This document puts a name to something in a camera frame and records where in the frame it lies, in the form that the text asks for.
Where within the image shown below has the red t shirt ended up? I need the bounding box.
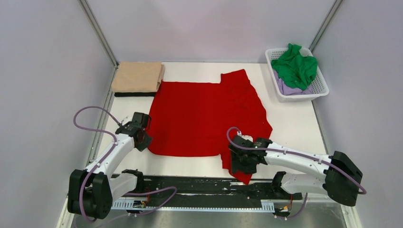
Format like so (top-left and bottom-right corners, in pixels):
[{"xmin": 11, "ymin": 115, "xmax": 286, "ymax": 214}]
[{"xmin": 147, "ymin": 69, "xmax": 272, "ymax": 170}]

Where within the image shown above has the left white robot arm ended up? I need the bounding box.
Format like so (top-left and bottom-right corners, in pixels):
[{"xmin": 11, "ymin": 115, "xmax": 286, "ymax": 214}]
[{"xmin": 67, "ymin": 112, "xmax": 152, "ymax": 222}]

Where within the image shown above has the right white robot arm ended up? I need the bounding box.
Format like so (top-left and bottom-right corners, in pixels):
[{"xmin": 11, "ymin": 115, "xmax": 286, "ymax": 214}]
[{"xmin": 228, "ymin": 135, "xmax": 366, "ymax": 207}]

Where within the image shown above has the folded beige t shirt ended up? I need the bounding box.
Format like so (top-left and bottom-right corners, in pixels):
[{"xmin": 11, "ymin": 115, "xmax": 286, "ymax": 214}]
[{"xmin": 111, "ymin": 61, "xmax": 165, "ymax": 93}]

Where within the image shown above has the lilac t shirt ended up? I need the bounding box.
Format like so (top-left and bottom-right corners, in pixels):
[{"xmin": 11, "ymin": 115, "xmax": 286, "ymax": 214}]
[{"xmin": 272, "ymin": 69, "xmax": 315, "ymax": 95}]

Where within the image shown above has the green t shirt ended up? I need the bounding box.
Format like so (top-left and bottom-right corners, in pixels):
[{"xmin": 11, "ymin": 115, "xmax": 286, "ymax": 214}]
[{"xmin": 270, "ymin": 43, "xmax": 318, "ymax": 90}]

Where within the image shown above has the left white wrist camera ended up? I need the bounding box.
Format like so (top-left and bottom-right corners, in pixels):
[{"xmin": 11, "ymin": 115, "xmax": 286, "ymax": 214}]
[{"xmin": 121, "ymin": 116, "xmax": 132, "ymax": 125}]

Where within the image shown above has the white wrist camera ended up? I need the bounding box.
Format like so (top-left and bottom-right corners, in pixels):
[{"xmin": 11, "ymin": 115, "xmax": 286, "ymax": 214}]
[
  {"xmin": 121, "ymin": 116, "xmax": 132, "ymax": 125},
  {"xmin": 237, "ymin": 132, "xmax": 254, "ymax": 142}
]

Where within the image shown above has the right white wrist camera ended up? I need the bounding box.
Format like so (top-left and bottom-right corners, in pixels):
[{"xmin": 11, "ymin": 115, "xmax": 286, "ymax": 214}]
[{"xmin": 237, "ymin": 132, "xmax": 254, "ymax": 142}]

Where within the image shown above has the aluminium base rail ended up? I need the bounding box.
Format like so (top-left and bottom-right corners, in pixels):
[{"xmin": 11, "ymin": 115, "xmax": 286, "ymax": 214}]
[{"xmin": 67, "ymin": 177, "xmax": 354, "ymax": 204}]

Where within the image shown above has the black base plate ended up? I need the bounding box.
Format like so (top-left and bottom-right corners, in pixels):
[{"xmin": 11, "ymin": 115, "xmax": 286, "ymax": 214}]
[{"xmin": 134, "ymin": 176, "xmax": 303, "ymax": 209}]

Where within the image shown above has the white slotted cable duct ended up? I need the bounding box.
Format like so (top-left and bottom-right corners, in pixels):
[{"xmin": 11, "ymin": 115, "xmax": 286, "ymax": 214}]
[{"xmin": 112, "ymin": 196, "xmax": 275, "ymax": 213}]

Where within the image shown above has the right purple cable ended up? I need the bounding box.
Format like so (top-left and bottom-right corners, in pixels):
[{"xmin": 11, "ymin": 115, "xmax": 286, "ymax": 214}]
[{"xmin": 226, "ymin": 126, "xmax": 367, "ymax": 220}]

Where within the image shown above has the left aluminium frame post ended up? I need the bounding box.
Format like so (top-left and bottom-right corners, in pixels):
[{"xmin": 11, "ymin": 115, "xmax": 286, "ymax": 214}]
[{"xmin": 78, "ymin": 0, "xmax": 119, "ymax": 68}]

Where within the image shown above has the aluminium frame post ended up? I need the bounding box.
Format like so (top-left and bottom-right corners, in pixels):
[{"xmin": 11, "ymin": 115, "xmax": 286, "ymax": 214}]
[
  {"xmin": 308, "ymin": 0, "xmax": 344, "ymax": 53},
  {"xmin": 78, "ymin": 0, "xmax": 119, "ymax": 68}
]

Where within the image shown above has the right aluminium frame post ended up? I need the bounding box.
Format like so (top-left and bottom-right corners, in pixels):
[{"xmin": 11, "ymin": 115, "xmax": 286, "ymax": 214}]
[{"xmin": 308, "ymin": 0, "xmax": 344, "ymax": 53}]

